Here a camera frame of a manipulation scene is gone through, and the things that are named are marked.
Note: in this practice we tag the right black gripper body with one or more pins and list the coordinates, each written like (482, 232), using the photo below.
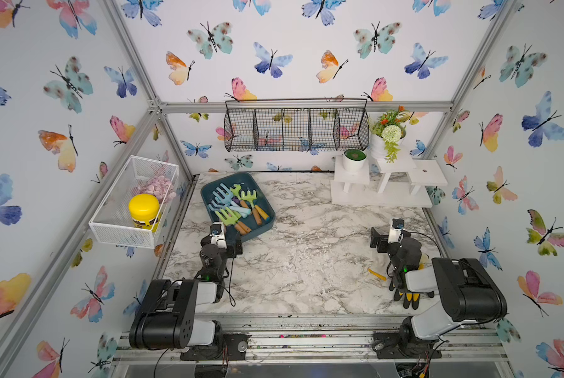
(392, 250)

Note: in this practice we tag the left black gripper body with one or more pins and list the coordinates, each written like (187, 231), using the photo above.
(229, 253)

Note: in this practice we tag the teal plastic storage box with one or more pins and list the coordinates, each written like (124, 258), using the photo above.
(247, 183)

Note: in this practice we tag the light blue fork rake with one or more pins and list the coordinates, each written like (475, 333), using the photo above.
(225, 199)

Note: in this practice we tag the green rake wooden handle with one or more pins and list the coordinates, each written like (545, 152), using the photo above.
(251, 197)
(237, 192)

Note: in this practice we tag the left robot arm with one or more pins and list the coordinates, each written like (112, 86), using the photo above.
(166, 318)

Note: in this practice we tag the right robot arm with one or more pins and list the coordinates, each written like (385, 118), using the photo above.
(467, 296)

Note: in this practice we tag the yellow glove cuff strip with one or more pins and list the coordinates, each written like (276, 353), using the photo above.
(379, 276)

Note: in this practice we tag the yellow black work glove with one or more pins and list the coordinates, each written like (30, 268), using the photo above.
(408, 299)

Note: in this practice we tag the white tiered plant stand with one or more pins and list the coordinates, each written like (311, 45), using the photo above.
(403, 183)

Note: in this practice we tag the yellow lidded jar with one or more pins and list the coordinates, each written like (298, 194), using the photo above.
(144, 210)

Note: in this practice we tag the pink flower bunch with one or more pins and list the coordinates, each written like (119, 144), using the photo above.
(160, 187)

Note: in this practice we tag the small white pot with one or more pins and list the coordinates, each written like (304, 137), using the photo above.
(354, 160)

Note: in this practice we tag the white pot with flowers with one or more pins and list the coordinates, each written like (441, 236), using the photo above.
(386, 133)

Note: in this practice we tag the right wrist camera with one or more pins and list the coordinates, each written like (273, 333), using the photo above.
(396, 230)

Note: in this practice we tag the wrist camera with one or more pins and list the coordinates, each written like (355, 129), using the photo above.
(218, 235)
(396, 230)

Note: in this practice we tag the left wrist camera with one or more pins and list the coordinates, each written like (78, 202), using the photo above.
(218, 235)

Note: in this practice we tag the white mesh wall basket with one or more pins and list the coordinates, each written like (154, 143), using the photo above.
(112, 223)

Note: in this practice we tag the black wire wall basket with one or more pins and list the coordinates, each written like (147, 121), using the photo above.
(296, 125)

